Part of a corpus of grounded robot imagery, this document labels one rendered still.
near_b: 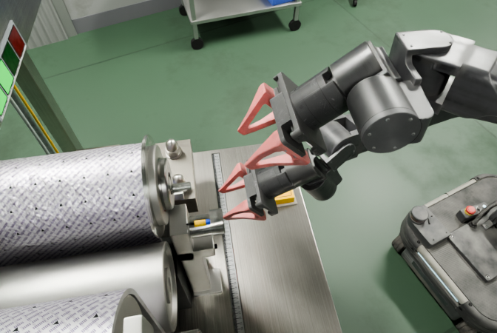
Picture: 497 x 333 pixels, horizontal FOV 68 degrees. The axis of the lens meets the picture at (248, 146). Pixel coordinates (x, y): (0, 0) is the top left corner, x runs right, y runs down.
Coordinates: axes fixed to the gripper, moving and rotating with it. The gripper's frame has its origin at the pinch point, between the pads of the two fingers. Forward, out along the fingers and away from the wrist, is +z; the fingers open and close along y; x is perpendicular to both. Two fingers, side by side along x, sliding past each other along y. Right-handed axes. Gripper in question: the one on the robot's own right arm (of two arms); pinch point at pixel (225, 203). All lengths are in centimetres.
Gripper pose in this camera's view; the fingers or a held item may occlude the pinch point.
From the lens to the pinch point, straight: 73.9
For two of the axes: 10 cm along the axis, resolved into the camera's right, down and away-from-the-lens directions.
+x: -5.2, -4.3, -7.3
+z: -8.4, 4.3, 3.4
